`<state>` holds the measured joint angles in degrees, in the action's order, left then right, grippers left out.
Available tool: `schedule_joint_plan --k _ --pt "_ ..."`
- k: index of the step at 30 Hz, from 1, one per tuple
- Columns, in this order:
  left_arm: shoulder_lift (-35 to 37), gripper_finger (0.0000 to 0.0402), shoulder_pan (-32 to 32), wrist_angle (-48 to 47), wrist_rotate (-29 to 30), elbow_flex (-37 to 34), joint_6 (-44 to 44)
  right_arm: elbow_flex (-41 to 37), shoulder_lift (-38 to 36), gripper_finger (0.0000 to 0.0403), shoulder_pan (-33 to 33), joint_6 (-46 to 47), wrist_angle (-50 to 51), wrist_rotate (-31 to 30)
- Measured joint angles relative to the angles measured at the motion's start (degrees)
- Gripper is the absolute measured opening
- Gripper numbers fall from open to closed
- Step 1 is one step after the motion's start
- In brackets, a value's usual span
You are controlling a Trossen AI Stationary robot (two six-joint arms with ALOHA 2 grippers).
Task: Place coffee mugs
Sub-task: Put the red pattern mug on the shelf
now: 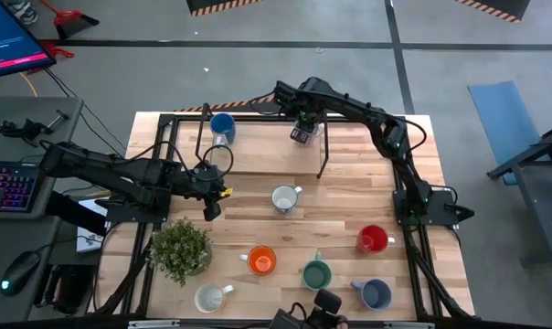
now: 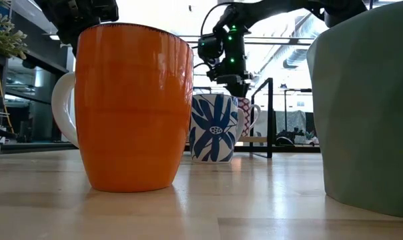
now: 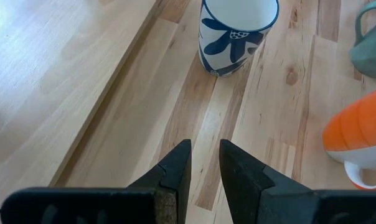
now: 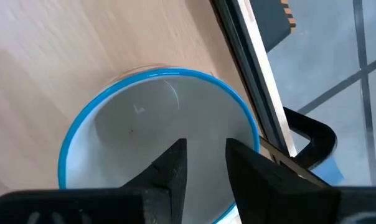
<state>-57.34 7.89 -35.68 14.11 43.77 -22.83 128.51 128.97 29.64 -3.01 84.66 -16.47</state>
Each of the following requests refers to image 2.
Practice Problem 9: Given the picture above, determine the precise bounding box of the black metal rig frame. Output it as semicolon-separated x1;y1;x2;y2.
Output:
0;35;322;157

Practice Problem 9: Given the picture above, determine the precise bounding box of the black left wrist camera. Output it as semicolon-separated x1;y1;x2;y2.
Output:
95;0;119;23

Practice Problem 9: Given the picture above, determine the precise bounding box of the black background robot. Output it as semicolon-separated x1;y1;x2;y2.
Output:
276;128;306;147

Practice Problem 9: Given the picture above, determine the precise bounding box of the orange mug white handle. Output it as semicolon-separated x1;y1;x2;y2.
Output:
51;22;195;193

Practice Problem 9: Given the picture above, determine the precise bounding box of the thin yellow cable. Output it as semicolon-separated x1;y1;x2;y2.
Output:
0;59;15;134

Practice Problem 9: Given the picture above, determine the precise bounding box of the silver ventilation duct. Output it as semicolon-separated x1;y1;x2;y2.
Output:
281;46;318;71

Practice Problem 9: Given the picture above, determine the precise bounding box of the white mug blue floral print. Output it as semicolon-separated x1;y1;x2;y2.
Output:
189;93;246;164

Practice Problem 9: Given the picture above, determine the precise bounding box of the green faceted mug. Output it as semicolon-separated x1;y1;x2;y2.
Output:
306;0;403;220

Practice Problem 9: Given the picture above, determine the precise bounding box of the black background table stand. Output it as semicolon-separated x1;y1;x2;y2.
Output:
283;88;313;133

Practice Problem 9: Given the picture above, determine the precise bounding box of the white mug red lattice print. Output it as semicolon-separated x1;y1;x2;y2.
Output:
236;96;262;137

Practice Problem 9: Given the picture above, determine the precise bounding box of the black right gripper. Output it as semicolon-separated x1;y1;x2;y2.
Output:
207;25;255;99

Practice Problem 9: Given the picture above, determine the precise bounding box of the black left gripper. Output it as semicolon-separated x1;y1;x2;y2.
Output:
34;0;99;57

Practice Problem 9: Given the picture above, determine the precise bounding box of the wooden shelf black metal frame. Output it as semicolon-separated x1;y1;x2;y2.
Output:
236;77;275;159

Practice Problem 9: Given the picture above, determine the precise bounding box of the potted plant striped pot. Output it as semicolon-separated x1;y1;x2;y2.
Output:
0;0;29;114

